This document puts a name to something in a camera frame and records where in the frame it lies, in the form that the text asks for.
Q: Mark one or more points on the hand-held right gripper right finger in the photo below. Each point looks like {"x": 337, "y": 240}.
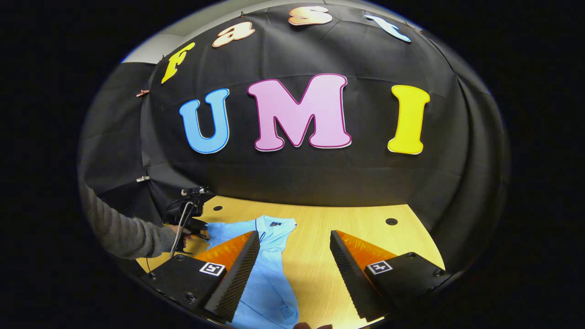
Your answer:
{"x": 349, "y": 278}

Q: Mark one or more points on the black backdrop cloth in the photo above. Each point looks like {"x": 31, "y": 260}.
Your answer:
{"x": 365, "y": 173}

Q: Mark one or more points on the light blue T-shirt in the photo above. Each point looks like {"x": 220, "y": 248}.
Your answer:
{"x": 269, "y": 256}

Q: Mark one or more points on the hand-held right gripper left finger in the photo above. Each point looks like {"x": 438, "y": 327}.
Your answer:
{"x": 237, "y": 278}

